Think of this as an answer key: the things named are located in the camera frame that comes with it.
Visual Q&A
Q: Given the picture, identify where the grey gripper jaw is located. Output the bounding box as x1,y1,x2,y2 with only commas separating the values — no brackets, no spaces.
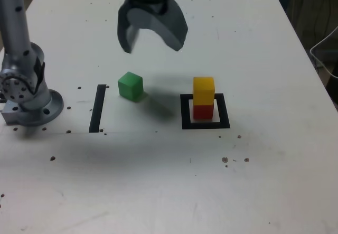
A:
127,0,189,52

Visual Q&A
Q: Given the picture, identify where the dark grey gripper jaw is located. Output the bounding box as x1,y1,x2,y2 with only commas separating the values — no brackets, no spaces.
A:
117,0,140,54

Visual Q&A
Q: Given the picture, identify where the green cube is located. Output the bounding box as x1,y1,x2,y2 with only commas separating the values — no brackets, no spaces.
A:
117,71,144,102

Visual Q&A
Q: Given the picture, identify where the yellow cube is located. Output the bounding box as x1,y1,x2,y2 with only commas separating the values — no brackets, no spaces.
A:
193,77,215,105

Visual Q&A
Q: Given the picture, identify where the red cube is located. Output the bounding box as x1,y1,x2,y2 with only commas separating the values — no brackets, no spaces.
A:
193,103,214,120

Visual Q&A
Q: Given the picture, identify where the black tape square outline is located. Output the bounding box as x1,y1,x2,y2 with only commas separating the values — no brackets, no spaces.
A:
180,93,231,130

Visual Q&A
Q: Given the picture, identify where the black tape strip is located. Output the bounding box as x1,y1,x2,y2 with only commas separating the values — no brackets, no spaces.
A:
88,84,107,134

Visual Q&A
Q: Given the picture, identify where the white cable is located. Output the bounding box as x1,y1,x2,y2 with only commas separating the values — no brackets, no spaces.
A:
309,25,338,79

